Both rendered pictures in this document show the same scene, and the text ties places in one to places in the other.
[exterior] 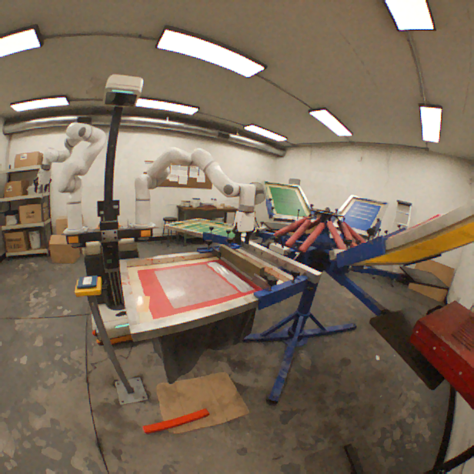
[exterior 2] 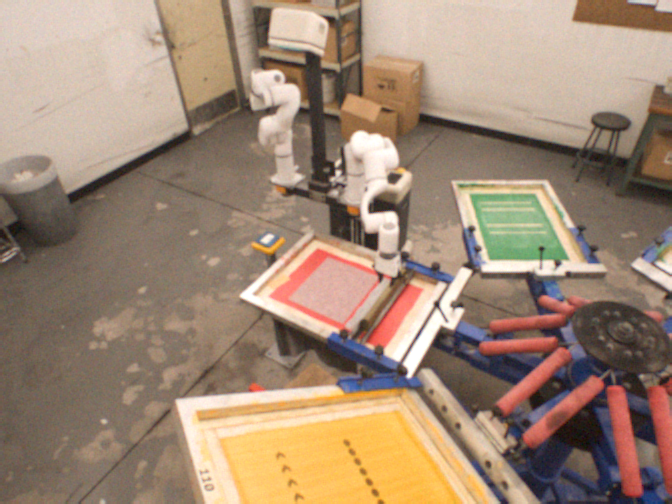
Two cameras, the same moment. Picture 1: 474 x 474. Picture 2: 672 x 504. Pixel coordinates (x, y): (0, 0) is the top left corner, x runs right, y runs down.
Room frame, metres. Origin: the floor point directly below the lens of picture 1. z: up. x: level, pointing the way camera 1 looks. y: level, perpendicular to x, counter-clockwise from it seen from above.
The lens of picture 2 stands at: (0.29, -1.25, 2.48)
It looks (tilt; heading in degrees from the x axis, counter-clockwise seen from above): 41 degrees down; 68
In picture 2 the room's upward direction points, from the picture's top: 1 degrees counter-clockwise
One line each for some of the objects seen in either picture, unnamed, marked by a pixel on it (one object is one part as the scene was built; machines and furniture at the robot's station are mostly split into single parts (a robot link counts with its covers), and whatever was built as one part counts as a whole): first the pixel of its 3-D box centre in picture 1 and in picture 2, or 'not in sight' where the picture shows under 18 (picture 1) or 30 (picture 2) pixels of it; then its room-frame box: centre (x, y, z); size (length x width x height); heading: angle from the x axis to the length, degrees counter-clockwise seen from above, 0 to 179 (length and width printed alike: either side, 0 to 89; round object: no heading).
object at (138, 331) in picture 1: (205, 276); (346, 290); (0.81, 0.13, 0.97); 0.79 x 0.58 x 0.04; 127
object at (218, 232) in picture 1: (225, 223); (526, 226); (1.80, 0.12, 1.05); 1.08 x 0.61 x 0.23; 67
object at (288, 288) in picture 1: (281, 291); (361, 353); (0.73, -0.22, 0.98); 0.30 x 0.05 x 0.07; 127
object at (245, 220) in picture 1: (245, 219); (387, 261); (0.93, -0.03, 1.25); 0.10 x 0.07 x 0.11; 127
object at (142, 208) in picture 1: (141, 211); (357, 183); (1.07, 0.61, 1.21); 0.16 x 0.13 x 0.15; 40
